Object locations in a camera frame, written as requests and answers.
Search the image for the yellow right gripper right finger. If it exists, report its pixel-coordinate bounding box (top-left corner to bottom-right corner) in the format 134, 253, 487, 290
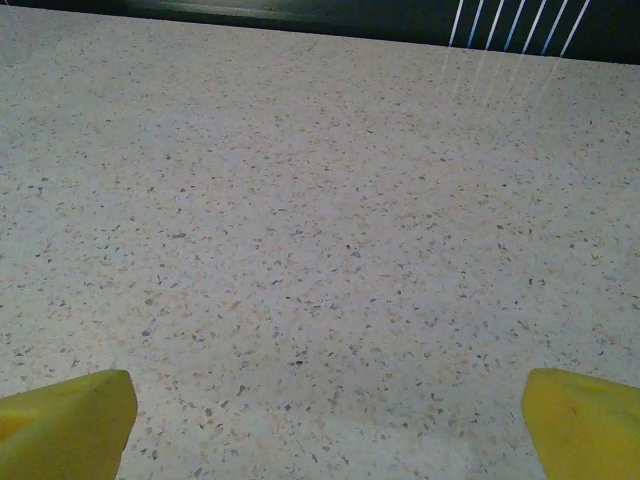
520, 367, 640, 480

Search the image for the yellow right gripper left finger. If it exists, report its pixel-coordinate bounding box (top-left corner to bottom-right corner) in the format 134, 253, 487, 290
0, 368, 139, 480

